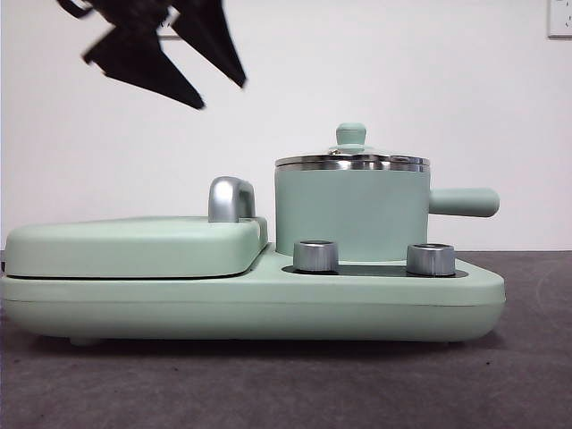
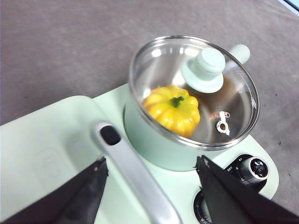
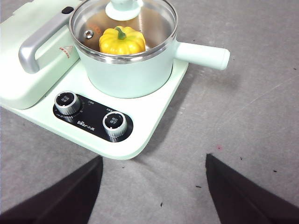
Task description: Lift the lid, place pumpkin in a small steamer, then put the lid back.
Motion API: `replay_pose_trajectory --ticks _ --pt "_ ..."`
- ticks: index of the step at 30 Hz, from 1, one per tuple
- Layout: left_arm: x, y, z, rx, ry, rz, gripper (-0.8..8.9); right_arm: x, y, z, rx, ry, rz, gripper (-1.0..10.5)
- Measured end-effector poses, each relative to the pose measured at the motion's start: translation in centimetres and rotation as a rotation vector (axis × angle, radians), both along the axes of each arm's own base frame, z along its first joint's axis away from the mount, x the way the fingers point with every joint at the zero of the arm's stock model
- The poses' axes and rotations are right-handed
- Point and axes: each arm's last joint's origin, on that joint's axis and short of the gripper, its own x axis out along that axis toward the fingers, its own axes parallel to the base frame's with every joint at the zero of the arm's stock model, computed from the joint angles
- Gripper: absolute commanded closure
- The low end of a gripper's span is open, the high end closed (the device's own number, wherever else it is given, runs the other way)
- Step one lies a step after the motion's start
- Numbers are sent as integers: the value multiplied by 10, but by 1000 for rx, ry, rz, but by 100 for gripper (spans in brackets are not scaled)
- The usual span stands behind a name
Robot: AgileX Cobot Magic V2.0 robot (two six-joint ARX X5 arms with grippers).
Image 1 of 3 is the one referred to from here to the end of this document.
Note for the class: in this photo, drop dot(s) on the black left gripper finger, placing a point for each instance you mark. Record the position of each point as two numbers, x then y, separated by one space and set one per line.
143 62
210 40

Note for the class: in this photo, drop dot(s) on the glass lid with green knob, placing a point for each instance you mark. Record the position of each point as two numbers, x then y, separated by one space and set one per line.
350 136

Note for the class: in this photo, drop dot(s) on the mint green griddle cover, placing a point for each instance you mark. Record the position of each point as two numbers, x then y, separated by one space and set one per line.
134 250

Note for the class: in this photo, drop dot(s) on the silver control knob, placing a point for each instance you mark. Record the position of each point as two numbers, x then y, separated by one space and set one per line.
430 259
315 257

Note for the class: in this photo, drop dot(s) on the mint green breakfast machine base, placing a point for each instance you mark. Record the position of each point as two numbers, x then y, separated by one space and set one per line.
402 304

